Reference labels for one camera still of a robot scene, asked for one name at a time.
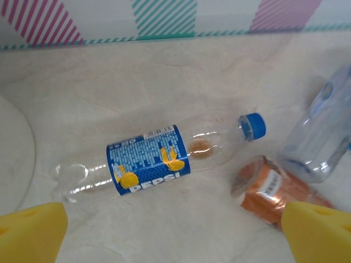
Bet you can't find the pale blue clear bottle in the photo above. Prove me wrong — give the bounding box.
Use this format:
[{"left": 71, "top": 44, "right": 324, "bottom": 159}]
[{"left": 276, "top": 64, "right": 351, "bottom": 184}]

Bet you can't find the brown label plastic bottle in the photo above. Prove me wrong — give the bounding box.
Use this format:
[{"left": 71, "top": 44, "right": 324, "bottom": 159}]
[{"left": 230, "top": 155, "right": 339, "bottom": 233}]

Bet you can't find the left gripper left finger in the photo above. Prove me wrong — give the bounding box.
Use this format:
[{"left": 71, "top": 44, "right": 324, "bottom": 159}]
[{"left": 0, "top": 202, "right": 69, "bottom": 263}]

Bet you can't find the Pepsi plastic bottle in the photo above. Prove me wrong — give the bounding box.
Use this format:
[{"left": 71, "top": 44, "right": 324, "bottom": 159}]
[{"left": 54, "top": 112, "right": 267, "bottom": 204}]

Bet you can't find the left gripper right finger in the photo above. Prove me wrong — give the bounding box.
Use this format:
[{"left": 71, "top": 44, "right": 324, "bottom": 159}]
[{"left": 281, "top": 201, "right": 351, "bottom": 263}]

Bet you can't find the white plastic bin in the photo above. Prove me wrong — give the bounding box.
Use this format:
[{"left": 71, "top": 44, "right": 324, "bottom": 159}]
[{"left": 0, "top": 94, "right": 36, "bottom": 219}]

